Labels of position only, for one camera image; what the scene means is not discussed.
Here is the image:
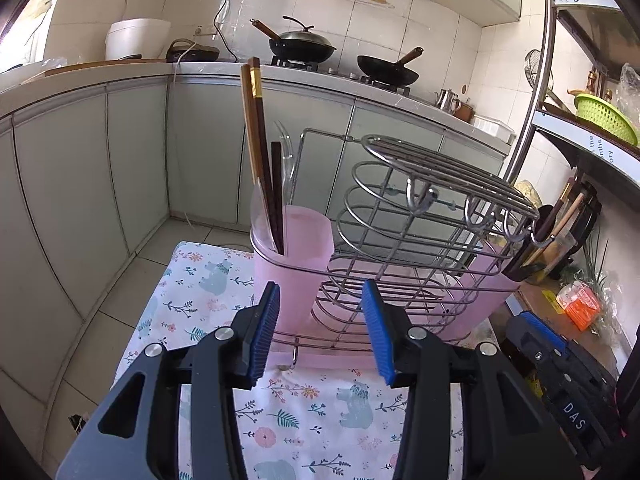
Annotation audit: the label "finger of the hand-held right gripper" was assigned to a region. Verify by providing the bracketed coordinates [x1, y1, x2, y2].
[505, 310, 627, 469]

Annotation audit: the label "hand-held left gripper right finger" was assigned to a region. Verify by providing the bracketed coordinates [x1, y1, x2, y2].
[361, 279, 587, 480]

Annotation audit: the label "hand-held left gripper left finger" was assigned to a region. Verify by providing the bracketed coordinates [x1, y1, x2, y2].
[56, 281, 282, 480]

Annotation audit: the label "pink plastic utensil cup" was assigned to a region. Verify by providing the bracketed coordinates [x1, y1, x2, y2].
[452, 240, 521, 332]
[251, 205, 335, 334]

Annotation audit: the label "clear plastic utensil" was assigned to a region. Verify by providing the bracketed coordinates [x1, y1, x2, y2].
[250, 182, 275, 252]

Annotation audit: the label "clear plastic fork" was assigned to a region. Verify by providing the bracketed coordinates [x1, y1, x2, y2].
[272, 120, 297, 209]

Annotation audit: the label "metal wire utensil rack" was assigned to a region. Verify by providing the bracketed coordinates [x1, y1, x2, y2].
[250, 129, 542, 367]

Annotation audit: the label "orange packet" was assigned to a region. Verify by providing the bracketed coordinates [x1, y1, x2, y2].
[556, 280, 601, 332]

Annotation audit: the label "pink drip tray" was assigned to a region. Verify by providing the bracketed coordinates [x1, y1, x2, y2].
[272, 350, 382, 369]

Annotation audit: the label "green leafy vegetable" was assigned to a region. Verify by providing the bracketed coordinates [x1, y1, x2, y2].
[560, 237, 614, 286]

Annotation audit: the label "floral tablecloth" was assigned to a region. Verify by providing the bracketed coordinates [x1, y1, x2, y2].
[115, 241, 502, 480]

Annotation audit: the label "napa cabbage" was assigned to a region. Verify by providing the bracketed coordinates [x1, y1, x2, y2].
[515, 180, 544, 209]

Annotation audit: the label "grey kitchen base cabinets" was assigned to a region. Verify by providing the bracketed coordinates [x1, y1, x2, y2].
[0, 60, 516, 461]

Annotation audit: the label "white rectangular tray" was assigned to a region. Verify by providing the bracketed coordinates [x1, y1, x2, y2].
[472, 115, 516, 142]

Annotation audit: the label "green plastic basket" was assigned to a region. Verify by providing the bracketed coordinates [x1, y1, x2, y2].
[573, 94, 640, 147]

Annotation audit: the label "small metal kettle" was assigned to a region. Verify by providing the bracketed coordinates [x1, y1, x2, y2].
[434, 88, 462, 113]

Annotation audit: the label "large clear plastic bag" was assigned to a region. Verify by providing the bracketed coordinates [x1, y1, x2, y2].
[617, 62, 640, 127]

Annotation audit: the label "gas stove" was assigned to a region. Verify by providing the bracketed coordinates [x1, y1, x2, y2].
[270, 57, 414, 96]

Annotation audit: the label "black wok with lid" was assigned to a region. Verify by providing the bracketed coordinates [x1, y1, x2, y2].
[250, 16, 338, 64]

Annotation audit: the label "black round electric cooker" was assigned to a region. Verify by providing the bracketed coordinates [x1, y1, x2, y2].
[165, 38, 221, 64]

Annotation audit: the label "metal storage shelf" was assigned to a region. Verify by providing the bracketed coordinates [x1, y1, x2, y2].
[502, 0, 640, 281]

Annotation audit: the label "wooden cutting board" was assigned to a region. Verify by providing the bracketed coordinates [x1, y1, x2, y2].
[44, 59, 167, 77]

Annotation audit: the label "white rice cooker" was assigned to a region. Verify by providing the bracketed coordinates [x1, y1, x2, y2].
[105, 18, 172, 61]

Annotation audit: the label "window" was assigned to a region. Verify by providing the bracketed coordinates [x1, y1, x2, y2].
[10, 0, 54, 69]

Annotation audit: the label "metal wire skimmer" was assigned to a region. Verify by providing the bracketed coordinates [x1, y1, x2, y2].
[524, 49, 571, 114]

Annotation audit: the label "black wok wooden handle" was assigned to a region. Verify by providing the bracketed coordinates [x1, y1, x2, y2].
[356, 47, 425, 87]

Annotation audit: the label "white appliance cable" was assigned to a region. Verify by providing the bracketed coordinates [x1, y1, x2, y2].
[171, 42, 199, 87]

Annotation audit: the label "black power cable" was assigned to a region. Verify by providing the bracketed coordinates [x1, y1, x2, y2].
[213, 0, 240, 64]

